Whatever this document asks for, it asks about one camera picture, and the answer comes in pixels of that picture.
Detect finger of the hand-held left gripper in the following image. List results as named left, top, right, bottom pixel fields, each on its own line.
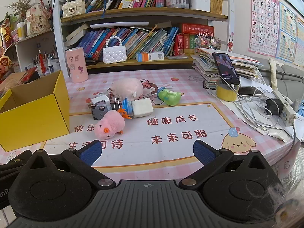
left=0, top=149, right=34, bottom=175

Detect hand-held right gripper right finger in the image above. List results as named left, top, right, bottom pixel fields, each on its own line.
left=179, top=141, right=278, bottom=190

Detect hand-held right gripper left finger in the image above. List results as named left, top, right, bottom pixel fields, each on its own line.
left=26, top=140, right=116, bottom=188

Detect pink chick plush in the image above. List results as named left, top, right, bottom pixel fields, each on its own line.
left=94, top=107, right=132, bottom=140

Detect yellow cardboard box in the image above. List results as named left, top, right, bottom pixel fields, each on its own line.
left=0, top=70, right=71, bottom=152

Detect grey toy truck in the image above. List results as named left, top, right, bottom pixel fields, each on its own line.
left=90, top=101, right=112, bottom=120

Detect blue packet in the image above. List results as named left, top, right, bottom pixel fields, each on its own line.
left=121, top=98, right=133, bottom=117

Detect green frog toy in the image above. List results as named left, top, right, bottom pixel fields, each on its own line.
left=157, top=87, right=184, bottom=106

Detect white foam block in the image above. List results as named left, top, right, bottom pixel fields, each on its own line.
left=131, top=98, right=154, bottom=118

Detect pink printed table mat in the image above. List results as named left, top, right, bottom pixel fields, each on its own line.
left=0, top=69, right=301, bottom=171

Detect white charger adapter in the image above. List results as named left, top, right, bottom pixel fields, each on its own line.
left=91, top=94, right=110, bottom=106

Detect black binder clip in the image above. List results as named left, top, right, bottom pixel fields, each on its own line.
left=112, top=94, right=122, bottom=111

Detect yellow tape roll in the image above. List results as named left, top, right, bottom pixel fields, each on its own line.
left=216, top=79, right=238, bottom=102

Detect loose white papers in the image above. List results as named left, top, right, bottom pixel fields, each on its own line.
left=228, top=83, right=295, bottom=141

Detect black flat device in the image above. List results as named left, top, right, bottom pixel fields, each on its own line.
left=237, top=87, right=263, bottom=95

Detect pink pig plush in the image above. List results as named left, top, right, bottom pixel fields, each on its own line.
left=110, top=78, right=143, bottom=101

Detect brown cardboard sheet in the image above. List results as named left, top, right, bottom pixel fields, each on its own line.
left=0, top=66, right=41, bottom=95

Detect black charger plug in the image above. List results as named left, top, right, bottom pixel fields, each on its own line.
left=265, top=98, right=284, bottom=116

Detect black smartphone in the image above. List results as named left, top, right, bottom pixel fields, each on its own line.
left=212, top=52, right=241, bottom=85

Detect pink cartoon cylinder holder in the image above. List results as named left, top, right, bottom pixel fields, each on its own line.
left=65, top=47, right=89, bottom=83

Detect white power strip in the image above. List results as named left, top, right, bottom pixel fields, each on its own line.
left=272, top=90, right=297, bottom=127

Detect stack of papers and booklets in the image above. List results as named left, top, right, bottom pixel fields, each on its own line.
left=192, top=47, right=264, bottom=89

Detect clear pen organizer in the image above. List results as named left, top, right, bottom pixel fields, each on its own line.
left=32, top=51, right=60, bottom=74

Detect red rocket pen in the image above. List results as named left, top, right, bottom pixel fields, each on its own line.
left=39, top=51, right=46, bottom=74

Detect white quilted handbag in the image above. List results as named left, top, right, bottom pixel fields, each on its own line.
left=103, top=36, right=127, bottom=64

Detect blue and orange carton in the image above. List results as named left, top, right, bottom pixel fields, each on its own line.
left=136, top=52, right=165, bottom=62

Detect glittery hair ornaments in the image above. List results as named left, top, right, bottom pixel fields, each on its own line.
left=195, top=32, right=221, bottom=53

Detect red standing dictionaries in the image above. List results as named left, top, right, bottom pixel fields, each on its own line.
left=174, top=34, right=196, bottom=55

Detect white cubby shelf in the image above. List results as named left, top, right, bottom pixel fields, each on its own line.
left=5, top=30, right=62, bottom=76

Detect grey sofa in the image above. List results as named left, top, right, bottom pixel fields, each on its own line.
left=258, top=60, right=304, bottom=114

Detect red hardcover book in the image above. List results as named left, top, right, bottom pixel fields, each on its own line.
left=182, top=24, right=215, bottom=36

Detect row of blue picture books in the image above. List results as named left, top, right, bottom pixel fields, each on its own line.
left=64, top=26, right=181, bottom=60

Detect red gold festive decoration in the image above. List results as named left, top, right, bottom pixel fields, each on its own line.
left=0, top=17, right=15, bottom=73

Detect white jar with yellow label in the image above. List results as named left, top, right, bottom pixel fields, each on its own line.
left=17, top=22, right=27, bottom=41

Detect cream rabbit plush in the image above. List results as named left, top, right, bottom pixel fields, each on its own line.
left=26, top=3, right=51, bottom=36

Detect cream quilted handbag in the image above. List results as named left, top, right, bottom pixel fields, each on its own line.
left=62, top=0, right=86, bottom=19

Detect white pen holder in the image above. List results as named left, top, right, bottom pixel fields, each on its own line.
left=189, top=0, right=211, bottom=12

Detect dried flower bunch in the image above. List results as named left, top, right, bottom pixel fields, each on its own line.
left=7, top=0, right=32, bottom=17

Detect white charging cable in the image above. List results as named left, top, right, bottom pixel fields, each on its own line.
left=229, top=83, right=289, bottom=131

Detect cream cloth strap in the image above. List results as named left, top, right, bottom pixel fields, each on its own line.
left=268, top=58, right=280, bottom=91

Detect blue bordered wall poster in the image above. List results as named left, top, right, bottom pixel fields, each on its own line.
left=277, top=2, right=298, bottom=63

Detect alphabet wall poster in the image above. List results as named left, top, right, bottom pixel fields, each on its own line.
left=248, top=0, right=280, bottom=59

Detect yellow bordered wall poster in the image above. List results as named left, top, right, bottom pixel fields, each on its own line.
left=293, top=17, right=304, bottom=67

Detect wooden bookshelf with white frame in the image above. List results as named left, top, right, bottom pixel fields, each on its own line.
left=51, top=0, right=232, bottom=71

